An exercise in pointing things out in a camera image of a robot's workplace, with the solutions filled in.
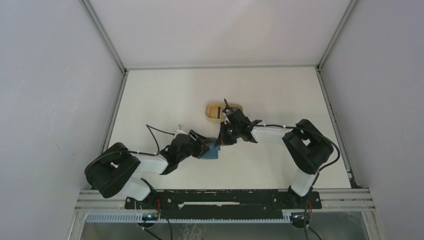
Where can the blue leather card holder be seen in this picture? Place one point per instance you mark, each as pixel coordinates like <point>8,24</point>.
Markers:
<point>211,152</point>

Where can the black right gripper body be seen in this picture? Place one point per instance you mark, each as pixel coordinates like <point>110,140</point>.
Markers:
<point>229,133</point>

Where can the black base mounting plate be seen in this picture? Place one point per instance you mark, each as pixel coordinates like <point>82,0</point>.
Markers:
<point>277,199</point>

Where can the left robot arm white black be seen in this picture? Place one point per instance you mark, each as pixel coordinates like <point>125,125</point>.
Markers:
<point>114,171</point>

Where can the beige oval plastic tray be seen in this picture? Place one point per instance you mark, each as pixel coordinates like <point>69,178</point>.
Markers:
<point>215,103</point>

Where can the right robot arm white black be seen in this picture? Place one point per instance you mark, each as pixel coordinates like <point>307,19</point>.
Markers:
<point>308,147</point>

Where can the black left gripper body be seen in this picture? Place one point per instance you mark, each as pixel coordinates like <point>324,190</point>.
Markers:
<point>193,149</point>

